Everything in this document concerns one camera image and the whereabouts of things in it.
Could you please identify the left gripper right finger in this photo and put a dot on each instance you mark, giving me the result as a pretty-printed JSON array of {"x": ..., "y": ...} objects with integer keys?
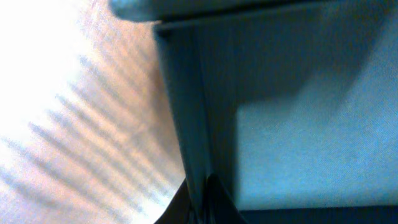
[{"x": 219, "y": 209}]

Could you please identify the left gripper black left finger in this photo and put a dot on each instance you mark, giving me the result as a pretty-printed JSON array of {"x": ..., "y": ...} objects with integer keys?
[{"x": 179, "y": 210}]

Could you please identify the black gift box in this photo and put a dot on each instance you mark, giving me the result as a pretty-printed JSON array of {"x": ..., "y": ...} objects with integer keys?
[{"x": 292, "y": 104}]

